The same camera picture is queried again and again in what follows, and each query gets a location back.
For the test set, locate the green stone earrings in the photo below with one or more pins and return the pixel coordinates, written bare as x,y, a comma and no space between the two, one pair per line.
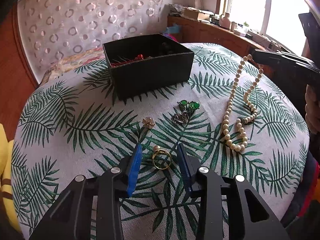
188,106

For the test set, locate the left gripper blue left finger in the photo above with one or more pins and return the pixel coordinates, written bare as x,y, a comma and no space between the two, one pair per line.
133,169

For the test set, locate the wooden side cabinet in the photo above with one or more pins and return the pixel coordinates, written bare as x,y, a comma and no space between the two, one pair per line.
225,48

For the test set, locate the palm leaf print cloth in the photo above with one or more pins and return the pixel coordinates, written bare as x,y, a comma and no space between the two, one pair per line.
75,124

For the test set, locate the window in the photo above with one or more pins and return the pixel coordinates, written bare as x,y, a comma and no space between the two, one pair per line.
275,21

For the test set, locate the sheer circle pattern curtain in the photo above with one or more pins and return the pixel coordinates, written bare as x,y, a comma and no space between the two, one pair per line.
53,30

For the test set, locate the black jewelry box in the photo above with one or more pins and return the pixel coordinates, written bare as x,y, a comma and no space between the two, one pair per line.
144,63

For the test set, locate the cardboard box on cabinet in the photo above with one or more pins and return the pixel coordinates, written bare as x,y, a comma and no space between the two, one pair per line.
196,14

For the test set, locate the floral quilt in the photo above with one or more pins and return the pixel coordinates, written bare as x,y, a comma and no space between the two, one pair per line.
71,63

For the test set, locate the person's right hand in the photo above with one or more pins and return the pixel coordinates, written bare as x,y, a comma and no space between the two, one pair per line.
312,110

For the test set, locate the pink bottle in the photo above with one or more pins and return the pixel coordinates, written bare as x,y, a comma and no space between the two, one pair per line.
225,22

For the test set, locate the yellow plush toy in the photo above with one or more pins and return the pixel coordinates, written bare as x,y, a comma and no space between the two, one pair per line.
7,203

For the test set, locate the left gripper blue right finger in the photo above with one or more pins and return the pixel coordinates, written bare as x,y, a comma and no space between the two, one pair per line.
184,165

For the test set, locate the flower shaped earring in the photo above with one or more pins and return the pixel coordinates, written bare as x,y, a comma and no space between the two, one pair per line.
148,123

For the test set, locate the wooden headboard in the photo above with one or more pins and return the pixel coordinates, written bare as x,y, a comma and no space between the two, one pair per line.
17,80

